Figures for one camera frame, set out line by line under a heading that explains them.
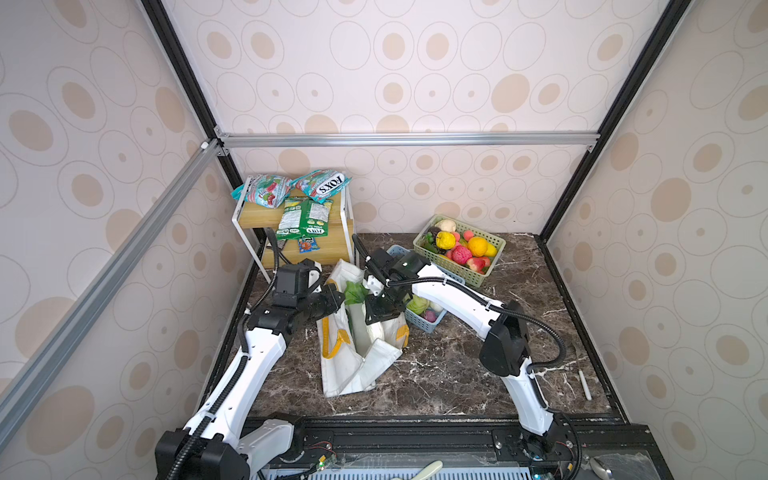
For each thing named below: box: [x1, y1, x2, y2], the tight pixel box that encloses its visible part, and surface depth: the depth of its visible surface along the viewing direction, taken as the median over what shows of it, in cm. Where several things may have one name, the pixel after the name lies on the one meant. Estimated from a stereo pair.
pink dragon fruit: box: [451, 245, 472, 265], surface depth 107 cm
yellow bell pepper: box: [435, 231, 456, 250], surface depth 109 cm
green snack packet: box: [276, 197, 334, 241], surface depth 77 cm
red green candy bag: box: [230, 174, 293, 209], surface depth 84 cm
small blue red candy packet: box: [298, 237, 321, 254], surface depth 96 cm
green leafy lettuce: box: [344, 280, 369, 305], surface depth 85 cm
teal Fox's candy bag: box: [290, 169, 352, 204], surface depth 83 cm
